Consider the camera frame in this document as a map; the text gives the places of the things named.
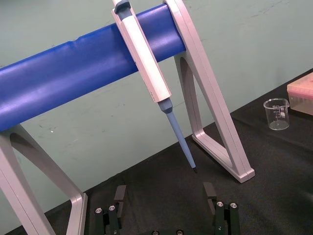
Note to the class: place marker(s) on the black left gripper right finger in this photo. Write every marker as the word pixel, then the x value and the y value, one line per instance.
pixel 210 193

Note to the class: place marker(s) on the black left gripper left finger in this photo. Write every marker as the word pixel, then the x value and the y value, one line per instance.
pixel 119 195

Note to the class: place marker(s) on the black table cloth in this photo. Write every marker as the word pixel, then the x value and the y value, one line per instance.
pixel 269 183

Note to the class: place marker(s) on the small clear glass beaker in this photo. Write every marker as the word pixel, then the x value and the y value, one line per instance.
pixel 281 123

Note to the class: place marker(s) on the pink pipette tip box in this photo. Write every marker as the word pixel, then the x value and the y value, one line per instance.
pixel 302 95

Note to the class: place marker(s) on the grey stand with blue bar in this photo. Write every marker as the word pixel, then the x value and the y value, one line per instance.
pixel 61 73

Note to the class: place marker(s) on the white and blue pipette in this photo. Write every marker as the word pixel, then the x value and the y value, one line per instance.
pixel 144 61

